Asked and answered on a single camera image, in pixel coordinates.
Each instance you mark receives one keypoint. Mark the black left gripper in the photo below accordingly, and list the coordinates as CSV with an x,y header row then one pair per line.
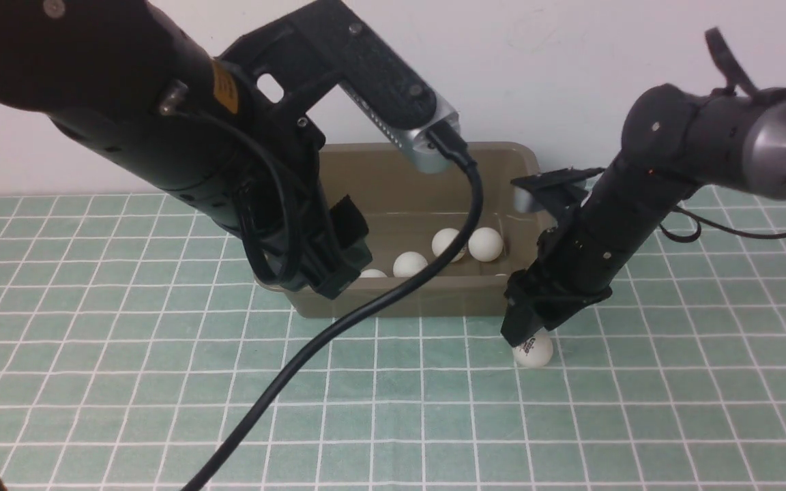
x,y
196,132

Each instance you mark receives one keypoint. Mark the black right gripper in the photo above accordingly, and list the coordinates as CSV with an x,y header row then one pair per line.
x,y
574,267

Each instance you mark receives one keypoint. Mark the white ping-pong ball printed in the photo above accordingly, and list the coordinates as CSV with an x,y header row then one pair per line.
x,y
442,241

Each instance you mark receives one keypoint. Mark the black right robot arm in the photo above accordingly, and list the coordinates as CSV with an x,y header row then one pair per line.
x,y
673,143

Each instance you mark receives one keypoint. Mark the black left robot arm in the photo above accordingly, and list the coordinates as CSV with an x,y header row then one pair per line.
x,y
39,36

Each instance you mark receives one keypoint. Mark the olive green plastic bin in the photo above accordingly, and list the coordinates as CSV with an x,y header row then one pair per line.
x,y
404,208

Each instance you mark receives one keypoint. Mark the green checked tablecloth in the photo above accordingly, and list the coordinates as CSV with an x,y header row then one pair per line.
x,y
133,339

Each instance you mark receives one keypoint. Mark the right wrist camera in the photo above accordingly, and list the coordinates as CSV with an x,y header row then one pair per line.
x,y
554,191

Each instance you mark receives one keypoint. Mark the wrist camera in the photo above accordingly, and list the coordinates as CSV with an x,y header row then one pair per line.
x,y
324,45
554,191

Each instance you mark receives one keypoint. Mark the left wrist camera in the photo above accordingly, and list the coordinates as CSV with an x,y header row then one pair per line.
x,y
324,45

